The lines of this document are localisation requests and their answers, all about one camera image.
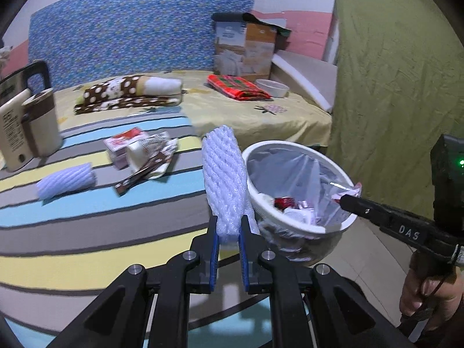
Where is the brown polka dot blanket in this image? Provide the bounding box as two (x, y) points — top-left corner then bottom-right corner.
(74, 74), (183, 115)

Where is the red drink can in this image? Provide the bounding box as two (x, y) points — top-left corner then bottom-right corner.
(274, 196), (298, 211)

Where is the cream electric kettle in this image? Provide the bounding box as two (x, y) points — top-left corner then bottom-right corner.
(1, 61), (63, 172)

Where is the brown coffee sachet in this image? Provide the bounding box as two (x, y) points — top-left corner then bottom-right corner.
(114, 152), (171, 196)

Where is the clear plastic bowl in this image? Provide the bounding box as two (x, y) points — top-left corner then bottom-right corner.
(255, 79), (289, 98)

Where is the white trash bin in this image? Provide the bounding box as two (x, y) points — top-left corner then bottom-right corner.
(242, 141), (361, 237)

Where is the red plaid cloth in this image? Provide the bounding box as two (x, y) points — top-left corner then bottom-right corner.
(207, 75), (272, 102)

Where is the white foam net sleeve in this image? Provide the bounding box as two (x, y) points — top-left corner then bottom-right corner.
(201, 125), (259, 246)

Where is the right hand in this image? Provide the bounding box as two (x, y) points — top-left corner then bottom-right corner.
(400, 251), (463, 331)

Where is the green curtain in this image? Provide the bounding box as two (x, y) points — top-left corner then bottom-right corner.
(328, 0), (463, 217)

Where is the striped table cover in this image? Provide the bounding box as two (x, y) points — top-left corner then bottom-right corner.
(0, 106), (276, 348)

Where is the blue floral headboard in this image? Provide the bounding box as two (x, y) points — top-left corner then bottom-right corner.
(28, 0), (254, 90)

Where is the white bin liner bag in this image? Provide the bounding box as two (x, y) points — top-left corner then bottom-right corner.
(242, 141), (362, 264)

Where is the red white small carton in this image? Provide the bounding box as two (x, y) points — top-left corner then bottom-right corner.
(103, 127), (149, 170)

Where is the cardboard bedding box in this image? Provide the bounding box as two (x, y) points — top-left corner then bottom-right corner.
(212, 12), (291, 82)

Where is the yellow bed sheet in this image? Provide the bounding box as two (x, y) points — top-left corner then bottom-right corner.
(52, 69), (333, 149)

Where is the white foam board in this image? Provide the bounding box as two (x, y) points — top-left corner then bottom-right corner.
(271, 50), (337, 112)

